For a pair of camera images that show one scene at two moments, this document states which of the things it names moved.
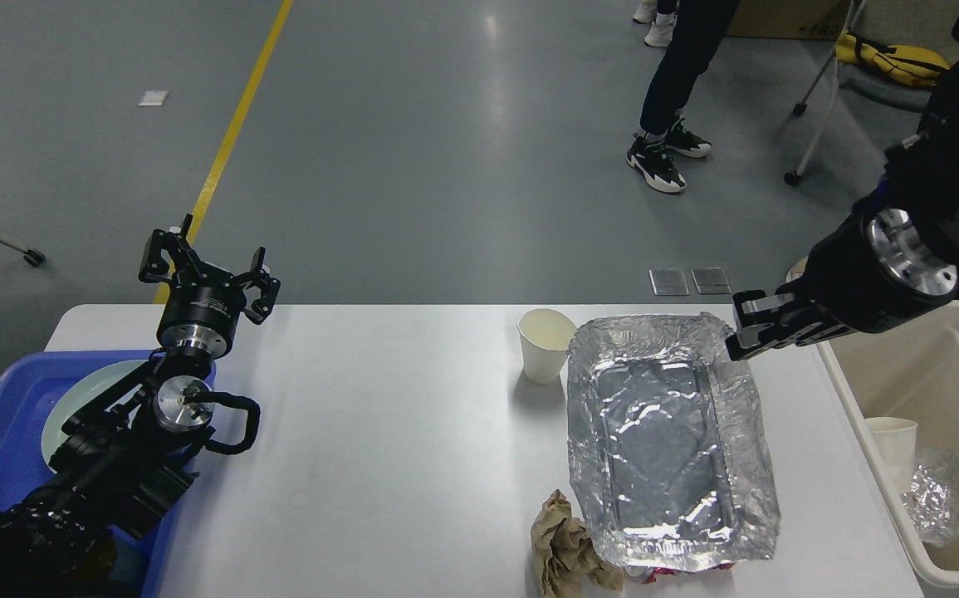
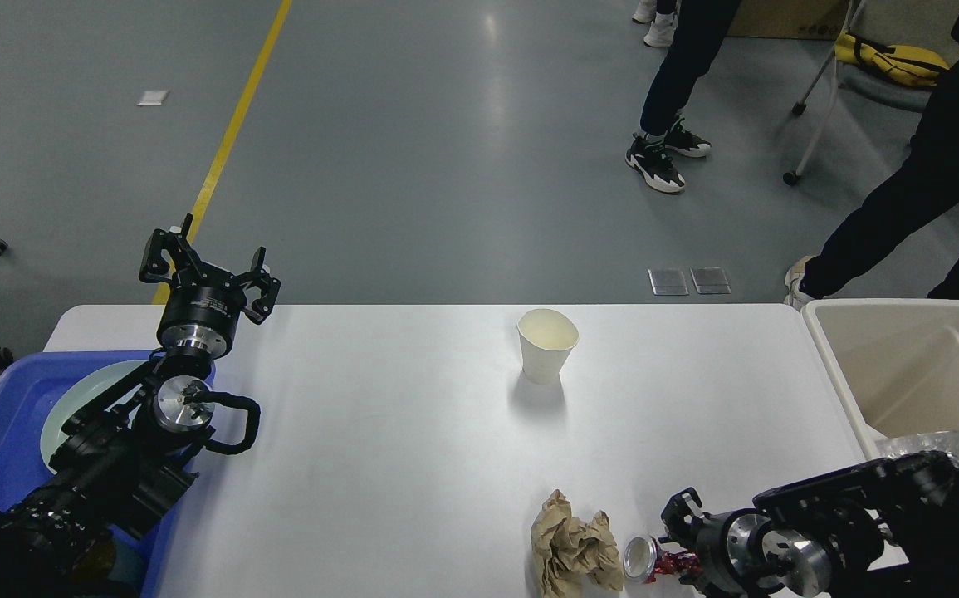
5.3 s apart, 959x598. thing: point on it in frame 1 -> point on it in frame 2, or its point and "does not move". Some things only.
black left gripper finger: (168, 256) does not move
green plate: (80, 394) does not move
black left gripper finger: (261, 309) does not move
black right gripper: (874, 270) -> (721, 543)
